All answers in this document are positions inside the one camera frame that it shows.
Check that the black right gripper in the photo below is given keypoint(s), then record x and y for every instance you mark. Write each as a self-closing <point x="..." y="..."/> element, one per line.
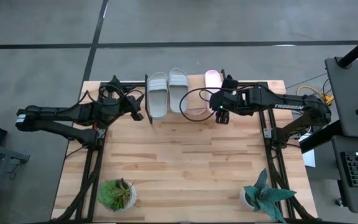
<point x="228" y="101"/>

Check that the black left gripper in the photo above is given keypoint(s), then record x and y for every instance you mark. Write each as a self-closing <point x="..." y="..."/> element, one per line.
<point x="126" y="105"/>

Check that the grey rubber slide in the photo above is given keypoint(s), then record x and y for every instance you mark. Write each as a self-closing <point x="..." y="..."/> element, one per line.
<point x="178" y="99"/>
<point x="158" y="102"/>

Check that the pink rubber slide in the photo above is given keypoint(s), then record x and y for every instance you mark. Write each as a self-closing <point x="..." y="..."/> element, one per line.
<point x="197" y="111"/>
<point x="213" y="81"/>

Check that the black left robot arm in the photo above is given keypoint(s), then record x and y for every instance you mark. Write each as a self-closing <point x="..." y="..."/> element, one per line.
<point x="54" y="113"/>

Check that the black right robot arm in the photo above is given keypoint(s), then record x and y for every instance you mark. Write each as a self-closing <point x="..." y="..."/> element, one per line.
<point x="291" y="105"/>

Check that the green spiky plant white pot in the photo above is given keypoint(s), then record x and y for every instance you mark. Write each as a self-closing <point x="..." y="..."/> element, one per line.
<point x="115" y="194"/>

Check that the teal snake plant white pot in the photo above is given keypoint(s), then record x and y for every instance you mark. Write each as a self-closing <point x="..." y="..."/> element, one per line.
<point x="264" y="196"/>

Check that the white paper sheet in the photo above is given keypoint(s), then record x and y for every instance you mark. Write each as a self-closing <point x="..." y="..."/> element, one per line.
<point x="309" y="158"/>

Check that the grey desk with pole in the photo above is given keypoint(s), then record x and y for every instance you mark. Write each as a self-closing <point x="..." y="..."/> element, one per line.
<point x="350" y="102"/>

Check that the grey metal cart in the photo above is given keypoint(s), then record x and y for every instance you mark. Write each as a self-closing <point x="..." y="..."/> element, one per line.
<point x="11" y="155"/>

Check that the black round pole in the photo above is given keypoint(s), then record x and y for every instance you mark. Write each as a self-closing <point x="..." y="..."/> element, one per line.
<point x="356" y="51"/>

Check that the wooden shelf with black frame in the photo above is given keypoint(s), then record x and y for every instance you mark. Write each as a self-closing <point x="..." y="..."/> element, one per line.
<point x="196" y="101"/>

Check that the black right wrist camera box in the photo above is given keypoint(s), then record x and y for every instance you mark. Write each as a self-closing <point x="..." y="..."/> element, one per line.
<point x="230" y="83"/>

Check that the black metal table frame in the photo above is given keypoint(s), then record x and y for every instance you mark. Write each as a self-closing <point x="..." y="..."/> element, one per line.
<point x="261" y="121"/>

